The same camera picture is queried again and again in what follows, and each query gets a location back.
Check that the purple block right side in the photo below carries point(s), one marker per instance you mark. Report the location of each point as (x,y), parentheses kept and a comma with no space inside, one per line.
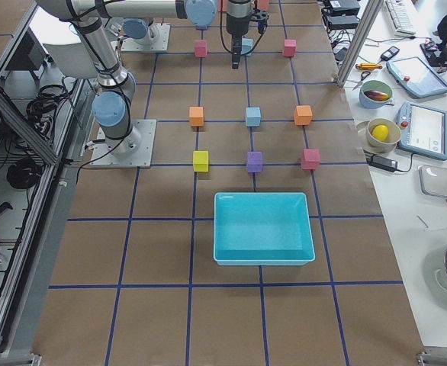
(254,161)

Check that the pink block right front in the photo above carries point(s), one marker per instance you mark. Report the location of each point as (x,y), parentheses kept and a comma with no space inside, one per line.
(310,159)

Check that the white chair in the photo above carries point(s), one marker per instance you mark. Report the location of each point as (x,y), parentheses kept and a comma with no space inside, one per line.
(72,60)

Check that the yellow block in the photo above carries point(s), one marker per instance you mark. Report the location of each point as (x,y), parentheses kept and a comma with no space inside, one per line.
(200,161)

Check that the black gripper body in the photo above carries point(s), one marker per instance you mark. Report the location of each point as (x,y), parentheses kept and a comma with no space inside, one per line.
(235,24)

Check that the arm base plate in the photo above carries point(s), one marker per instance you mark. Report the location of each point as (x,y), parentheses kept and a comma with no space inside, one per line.
(139,152)
(160,46)

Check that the pink block left front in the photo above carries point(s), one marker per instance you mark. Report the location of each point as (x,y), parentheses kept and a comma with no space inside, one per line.
(289,48)

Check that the teach pendant far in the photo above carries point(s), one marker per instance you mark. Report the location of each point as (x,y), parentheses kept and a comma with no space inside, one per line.
(417,77)

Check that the scissors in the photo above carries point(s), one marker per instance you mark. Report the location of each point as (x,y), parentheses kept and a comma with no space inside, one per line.
(364,75)

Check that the blue bowl with fruit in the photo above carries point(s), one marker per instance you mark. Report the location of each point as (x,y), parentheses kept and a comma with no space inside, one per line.
(374,94)

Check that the teach pendant near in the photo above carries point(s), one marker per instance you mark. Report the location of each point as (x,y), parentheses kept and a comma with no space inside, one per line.
(423,130)

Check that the orange block far right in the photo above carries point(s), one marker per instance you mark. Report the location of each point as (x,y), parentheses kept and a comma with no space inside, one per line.
(303,115)

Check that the light blue block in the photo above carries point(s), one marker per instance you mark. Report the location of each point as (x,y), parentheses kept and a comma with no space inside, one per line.
(253,117)
(247,46)

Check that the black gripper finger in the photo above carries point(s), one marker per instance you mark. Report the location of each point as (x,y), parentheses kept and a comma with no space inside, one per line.
(236,51)

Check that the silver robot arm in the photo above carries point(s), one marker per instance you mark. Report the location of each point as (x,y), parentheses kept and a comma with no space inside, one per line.
(140,30)
(111,108)

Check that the aluminium frame post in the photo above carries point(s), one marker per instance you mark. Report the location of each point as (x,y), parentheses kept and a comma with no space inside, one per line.
(366,21)

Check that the cyan plastic tray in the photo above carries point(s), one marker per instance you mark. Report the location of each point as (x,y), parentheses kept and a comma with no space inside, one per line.
(271,228)

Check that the black power adapter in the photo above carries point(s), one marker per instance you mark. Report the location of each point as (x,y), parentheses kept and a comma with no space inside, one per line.
(382,163)

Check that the kitchen scale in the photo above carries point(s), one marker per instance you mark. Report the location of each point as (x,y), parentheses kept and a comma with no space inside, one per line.
(433,180)

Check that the orange block near base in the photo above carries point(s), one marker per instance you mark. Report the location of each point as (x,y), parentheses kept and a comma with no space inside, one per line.
(196,116)

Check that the orange handled screwdriver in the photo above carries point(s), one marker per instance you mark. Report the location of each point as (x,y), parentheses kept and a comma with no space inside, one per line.
(368,66)

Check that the teach pendant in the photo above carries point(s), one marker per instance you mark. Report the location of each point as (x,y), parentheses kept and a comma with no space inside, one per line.
(417,77)
(423,130)

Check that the pink block near base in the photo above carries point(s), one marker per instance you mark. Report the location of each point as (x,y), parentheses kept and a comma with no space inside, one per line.
(200,48)

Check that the beige bowl with lemon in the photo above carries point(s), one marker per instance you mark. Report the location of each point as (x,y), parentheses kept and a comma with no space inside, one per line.
(382,135)

